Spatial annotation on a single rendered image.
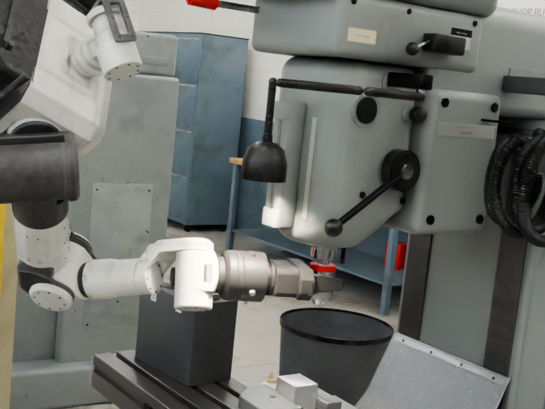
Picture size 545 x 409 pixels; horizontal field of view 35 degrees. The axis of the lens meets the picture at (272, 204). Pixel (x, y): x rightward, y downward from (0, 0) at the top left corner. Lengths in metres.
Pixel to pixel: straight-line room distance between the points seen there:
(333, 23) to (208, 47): 7.42
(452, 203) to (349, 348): 1.91
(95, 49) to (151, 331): 0.80
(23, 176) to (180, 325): 0.71
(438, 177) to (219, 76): 7.37
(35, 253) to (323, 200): 0.49
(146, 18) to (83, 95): 9.78
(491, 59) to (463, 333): 0.56
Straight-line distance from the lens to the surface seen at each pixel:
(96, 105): 1.49
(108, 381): 2.08
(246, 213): 9.10
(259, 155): 1.35
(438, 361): 1.87
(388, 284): 6.36
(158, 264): 1.56
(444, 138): 1.54
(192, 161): 8.77
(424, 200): 1.53
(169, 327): 1.99
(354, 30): 1.38
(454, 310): 1.85
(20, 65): 1.43
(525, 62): 1.71
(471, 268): 1.81
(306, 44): 1.42
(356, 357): 3.46
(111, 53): 1.43
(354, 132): 1.43
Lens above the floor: 1.58
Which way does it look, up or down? 8 degrees down
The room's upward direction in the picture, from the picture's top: 6 degrees clockwise
